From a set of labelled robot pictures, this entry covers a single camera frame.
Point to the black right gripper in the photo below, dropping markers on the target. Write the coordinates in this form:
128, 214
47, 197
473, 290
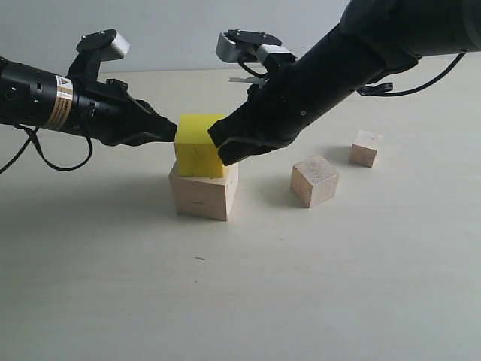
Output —
334, 68

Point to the small wooden cube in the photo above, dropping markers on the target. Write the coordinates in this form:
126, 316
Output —
364, 148

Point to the medium wooden cube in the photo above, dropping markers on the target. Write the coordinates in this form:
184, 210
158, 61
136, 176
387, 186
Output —
314, 180

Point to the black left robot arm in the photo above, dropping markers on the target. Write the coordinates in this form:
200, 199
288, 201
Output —
32, 97

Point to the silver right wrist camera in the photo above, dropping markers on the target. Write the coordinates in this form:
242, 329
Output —
236, 46

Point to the large wooden cube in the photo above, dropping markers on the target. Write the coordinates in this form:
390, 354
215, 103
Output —
207, 197

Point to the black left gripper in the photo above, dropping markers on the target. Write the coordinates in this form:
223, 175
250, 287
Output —
112, 116

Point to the yellow cube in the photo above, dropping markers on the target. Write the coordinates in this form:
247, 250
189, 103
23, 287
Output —
195, 151

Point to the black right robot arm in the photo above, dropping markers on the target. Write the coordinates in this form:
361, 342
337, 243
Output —
372, 40

